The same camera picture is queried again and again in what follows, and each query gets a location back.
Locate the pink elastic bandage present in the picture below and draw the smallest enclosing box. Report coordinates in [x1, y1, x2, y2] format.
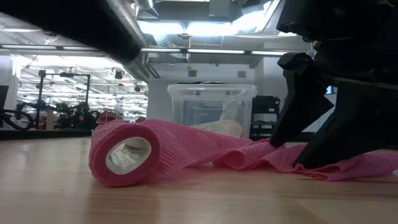
[88, 119, 398, 188]

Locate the black aluminium table frame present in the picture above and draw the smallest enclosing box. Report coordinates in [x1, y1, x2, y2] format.
[0, 129, 315, 142]

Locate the black equipment cart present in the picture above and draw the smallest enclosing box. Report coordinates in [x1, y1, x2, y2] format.
[250, 95, 282, 141]

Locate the clear plastic storage box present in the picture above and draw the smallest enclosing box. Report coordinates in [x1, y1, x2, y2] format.
[167, 83, 258, 139]

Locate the white whiteboard on stand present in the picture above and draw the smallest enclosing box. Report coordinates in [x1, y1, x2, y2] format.
[306, 107, 336, 134]

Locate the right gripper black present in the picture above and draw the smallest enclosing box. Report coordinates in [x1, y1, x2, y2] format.
[269, 0, 398, 147]

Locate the black looped cable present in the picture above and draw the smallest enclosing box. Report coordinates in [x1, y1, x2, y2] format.
[0, 107, 37, 131]

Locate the black monitor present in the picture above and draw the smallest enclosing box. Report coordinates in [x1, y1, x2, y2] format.
[0, 84, 10, 110]

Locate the black robot rig frame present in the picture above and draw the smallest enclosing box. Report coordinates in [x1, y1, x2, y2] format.
[37, 70, 91, 128]

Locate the clear plastic wrapper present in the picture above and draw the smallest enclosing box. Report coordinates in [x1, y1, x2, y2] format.
[191, 119, 245, 139]

